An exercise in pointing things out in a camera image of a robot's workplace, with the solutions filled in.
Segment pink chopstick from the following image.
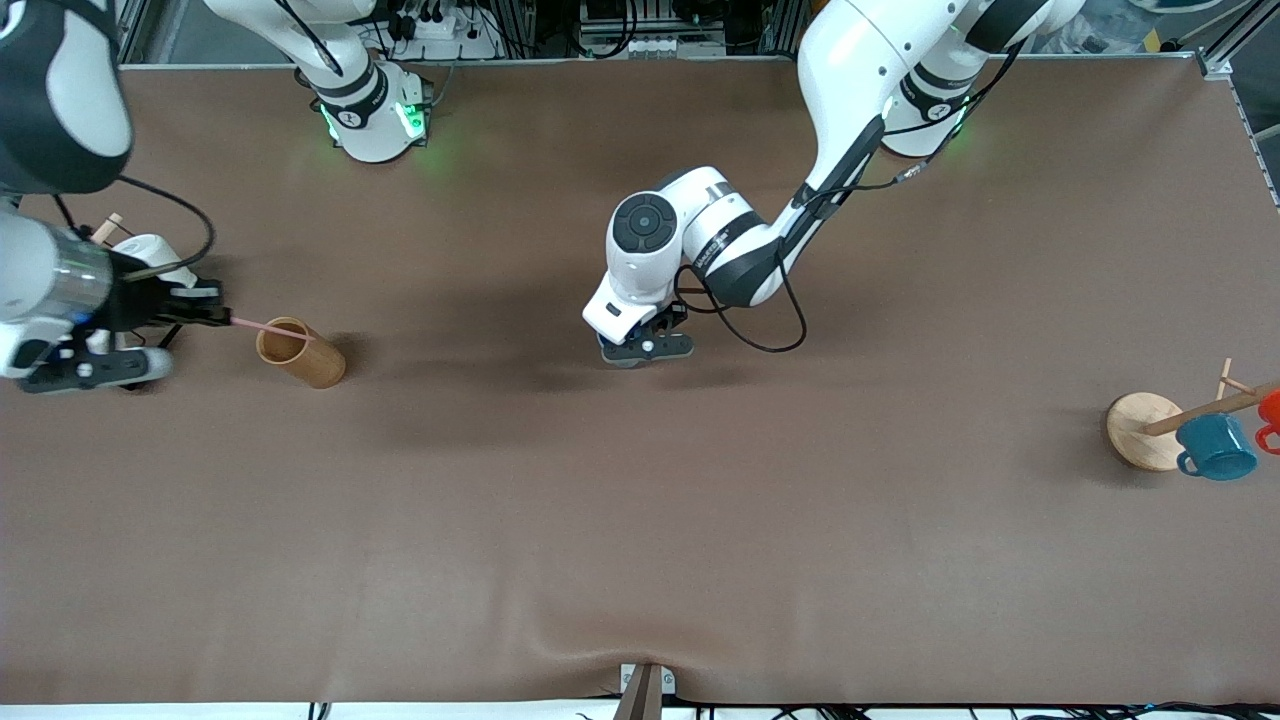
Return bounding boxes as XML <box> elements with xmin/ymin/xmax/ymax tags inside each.
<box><xmin>228</xmin><ymin>317</ymin><xmax>317</xmax><ymax>343</ymax></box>

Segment white paper cup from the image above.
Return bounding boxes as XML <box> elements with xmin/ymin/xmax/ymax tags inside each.
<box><xmin>112</xmin><ymin>234</ymin><xmax>198</xmax><ymax>289</ymax></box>

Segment brown bamboo chopstick holder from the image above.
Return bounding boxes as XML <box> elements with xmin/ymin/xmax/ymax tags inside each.
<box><xmin>256</xmin><ymin>317</ymin><xmax>347</xmax><ymax>390</ymax></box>

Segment white power strip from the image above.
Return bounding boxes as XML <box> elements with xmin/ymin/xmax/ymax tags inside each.
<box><xmin>385</xmin><ymin>0</ymin><xmax>501</xmax><ymax>61</ymax></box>

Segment wooden mug tree stand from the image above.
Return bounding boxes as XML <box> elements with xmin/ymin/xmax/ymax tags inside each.
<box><xmin>1105</xmin><ymin>358</ymin><xmax>1280</xmax><ymax>473</ymax></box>

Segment teal enamel mug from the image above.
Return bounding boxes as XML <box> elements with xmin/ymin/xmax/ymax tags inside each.
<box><xmin>1175</xmin><ymin>413</ymin><xmax>1259</xmax><ymax>482</ymax></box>

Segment black wire cup rack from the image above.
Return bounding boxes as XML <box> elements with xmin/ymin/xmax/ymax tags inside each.
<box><xmin>90</xmin><ymin>211</ymin><xmax>201</xmax><ymax>392</ymax></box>

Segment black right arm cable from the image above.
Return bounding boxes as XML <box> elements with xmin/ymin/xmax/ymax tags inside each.
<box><xmin>52</xmin><ymin>176</ymin><xmax>217</xmax><ymax>284</ymax></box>

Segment metal table edge bracket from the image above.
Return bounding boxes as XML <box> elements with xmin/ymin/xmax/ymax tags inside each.
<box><xmin>612</xmin><ymin>662</ymin><xmax>677</xmax><ymax>720</ymax></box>

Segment aluminium frame corner profile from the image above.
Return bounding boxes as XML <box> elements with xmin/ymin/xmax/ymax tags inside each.
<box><xmin>1195</xmin><ymin>0</ymin><xmax>1280</xmax><ymax>211</ymax></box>

